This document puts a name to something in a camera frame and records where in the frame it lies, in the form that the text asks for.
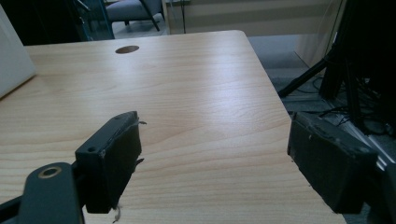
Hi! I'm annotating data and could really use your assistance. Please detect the dark cabinet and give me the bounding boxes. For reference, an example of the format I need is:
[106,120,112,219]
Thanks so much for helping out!
[70,0,116,42]

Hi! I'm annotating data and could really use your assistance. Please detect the black tripod stand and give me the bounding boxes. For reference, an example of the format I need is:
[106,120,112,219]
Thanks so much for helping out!
[277,0,368,129]

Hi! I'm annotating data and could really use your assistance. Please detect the grey chair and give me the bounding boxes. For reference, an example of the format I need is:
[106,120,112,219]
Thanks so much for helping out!
[105,0,165,33]

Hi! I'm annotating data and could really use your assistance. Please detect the white plastic bin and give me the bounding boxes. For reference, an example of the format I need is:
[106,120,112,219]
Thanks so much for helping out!
[0,5,37,99]

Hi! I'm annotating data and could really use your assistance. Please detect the black floor cables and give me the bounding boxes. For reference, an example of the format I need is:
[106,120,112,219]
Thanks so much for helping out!
[295,76,396,136]

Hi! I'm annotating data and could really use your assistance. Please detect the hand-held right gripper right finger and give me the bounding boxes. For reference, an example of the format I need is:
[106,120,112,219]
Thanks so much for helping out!
[287,111,380,215]

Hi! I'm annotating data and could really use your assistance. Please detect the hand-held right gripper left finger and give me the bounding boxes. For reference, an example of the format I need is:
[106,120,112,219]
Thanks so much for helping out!
[75,110,145,215]

